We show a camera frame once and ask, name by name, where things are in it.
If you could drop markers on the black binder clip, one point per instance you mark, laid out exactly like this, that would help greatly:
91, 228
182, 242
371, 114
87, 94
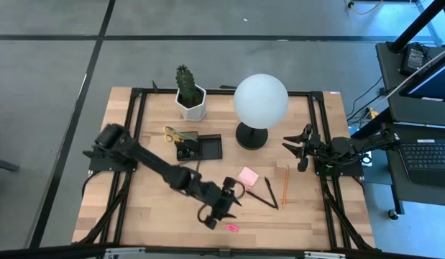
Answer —
180, 155
191, 155

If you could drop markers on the black power adapter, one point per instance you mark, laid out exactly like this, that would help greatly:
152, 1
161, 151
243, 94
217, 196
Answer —
414, 59

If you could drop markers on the black slanted pole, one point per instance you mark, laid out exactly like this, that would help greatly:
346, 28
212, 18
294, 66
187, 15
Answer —
418, 25

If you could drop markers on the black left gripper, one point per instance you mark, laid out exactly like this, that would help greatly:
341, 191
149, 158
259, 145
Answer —
207, 196

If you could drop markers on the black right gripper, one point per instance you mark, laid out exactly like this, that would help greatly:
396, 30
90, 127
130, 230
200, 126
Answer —
315, 146

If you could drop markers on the black mesh desk organizer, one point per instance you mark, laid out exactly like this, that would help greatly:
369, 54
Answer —
209, 147

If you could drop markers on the pink eraser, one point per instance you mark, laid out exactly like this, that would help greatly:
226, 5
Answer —
232, 228

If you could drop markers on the white globe table lamp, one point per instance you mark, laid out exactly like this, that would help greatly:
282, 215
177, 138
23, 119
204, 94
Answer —
261, 100

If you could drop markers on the green cactus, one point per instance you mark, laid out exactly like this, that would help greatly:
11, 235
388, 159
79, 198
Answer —
188, 84

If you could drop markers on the black aluminium table frame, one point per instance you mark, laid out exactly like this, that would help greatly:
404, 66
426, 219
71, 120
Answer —
136, 92

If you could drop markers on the black crossbeam with silver brackets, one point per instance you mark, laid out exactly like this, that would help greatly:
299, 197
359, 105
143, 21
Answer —
222, 252

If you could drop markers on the black desk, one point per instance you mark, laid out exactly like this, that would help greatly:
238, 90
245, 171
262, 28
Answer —
391, 93

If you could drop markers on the black pen with white print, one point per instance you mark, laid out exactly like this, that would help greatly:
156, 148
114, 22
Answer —
261, 200

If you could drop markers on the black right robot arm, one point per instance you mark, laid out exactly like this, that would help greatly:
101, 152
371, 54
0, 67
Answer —
355, 145

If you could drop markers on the black caster wheel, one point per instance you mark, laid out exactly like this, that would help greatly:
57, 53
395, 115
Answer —
393, 214

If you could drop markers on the black computer monitor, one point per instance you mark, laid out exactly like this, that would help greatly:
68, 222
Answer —
434, 86

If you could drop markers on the white plant pot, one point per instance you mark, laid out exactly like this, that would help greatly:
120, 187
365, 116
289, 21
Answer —
193, 112

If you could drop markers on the plain black pen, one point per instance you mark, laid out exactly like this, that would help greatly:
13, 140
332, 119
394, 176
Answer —
270, 192

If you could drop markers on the black keyboard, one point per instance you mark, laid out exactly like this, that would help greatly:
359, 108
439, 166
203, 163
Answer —
427, 158

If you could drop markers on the yellow power plug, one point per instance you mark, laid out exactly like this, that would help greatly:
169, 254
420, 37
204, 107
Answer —
372, 113

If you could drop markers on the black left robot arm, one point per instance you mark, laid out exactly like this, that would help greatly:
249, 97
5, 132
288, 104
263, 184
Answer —
143, 154

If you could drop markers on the orange pencil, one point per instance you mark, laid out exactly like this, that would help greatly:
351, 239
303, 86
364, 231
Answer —
285, 187

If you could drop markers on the grey chair leg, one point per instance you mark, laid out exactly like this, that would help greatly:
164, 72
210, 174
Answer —
3, 165

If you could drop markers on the white label sticker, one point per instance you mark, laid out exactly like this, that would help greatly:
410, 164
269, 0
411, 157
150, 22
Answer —
335, 93

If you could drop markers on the pink sticky note pad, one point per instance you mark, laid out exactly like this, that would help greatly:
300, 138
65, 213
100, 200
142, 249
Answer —
249, 177

